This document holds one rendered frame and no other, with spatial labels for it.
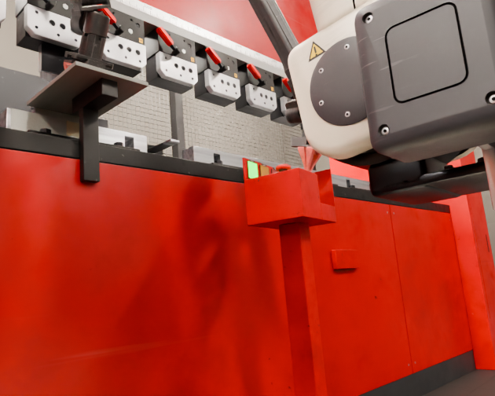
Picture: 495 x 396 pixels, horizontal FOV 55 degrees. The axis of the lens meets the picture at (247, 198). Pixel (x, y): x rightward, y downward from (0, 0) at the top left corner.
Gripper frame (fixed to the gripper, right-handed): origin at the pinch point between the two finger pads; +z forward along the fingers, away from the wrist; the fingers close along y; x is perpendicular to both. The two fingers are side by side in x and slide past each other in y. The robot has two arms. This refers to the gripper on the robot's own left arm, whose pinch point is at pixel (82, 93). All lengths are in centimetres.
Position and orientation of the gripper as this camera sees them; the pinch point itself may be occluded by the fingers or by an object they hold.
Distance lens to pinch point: 128.4
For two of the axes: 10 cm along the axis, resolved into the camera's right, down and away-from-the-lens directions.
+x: 6.6, 2.8, -7.0
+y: -7.1, -0.8, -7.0
